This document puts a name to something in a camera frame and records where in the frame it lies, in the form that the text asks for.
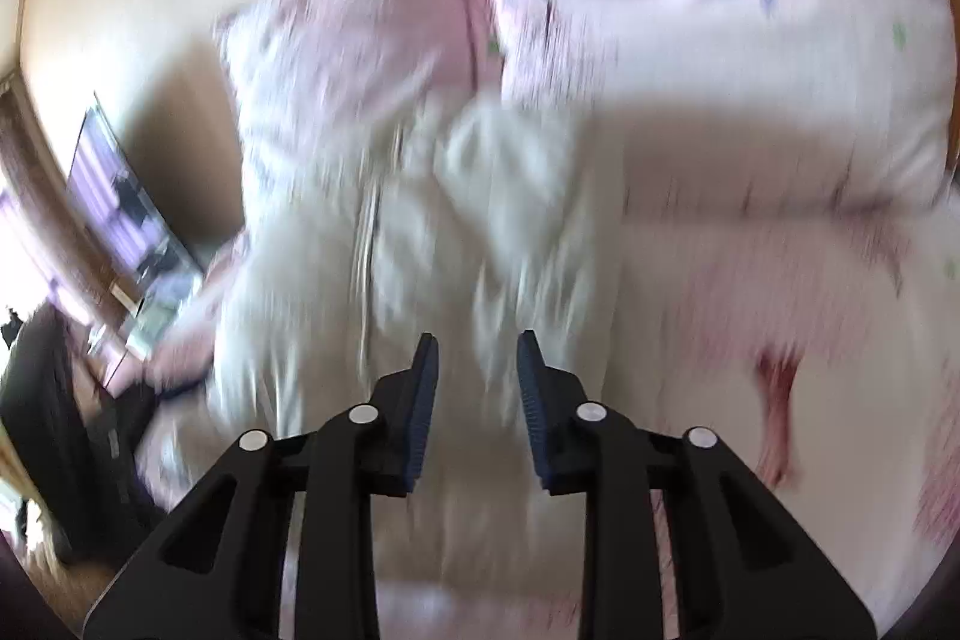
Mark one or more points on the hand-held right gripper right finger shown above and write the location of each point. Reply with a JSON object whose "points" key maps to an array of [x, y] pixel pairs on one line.
{"points": [[534, 415]]}

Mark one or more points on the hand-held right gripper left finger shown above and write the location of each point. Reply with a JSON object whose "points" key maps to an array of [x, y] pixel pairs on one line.
{"points": [[424, 415]]}

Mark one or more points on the white puffer jacket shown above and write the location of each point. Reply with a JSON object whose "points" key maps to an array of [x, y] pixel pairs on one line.
{"points": [[420, 220]]}

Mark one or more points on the pink tree print bedsheet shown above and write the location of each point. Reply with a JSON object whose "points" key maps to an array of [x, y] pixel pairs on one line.
{"points": [[825, 347]]}

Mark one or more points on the black chair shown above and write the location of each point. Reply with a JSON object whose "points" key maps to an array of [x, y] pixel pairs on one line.
{"points": [[67, 430]]}

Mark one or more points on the flat dark framed screen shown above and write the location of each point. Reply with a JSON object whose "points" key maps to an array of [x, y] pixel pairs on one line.
{"points": [[127, 205]]}

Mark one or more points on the pink printed pillow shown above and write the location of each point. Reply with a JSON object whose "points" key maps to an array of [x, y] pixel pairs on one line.
{"points": [[352, 48], [712, 10]]}

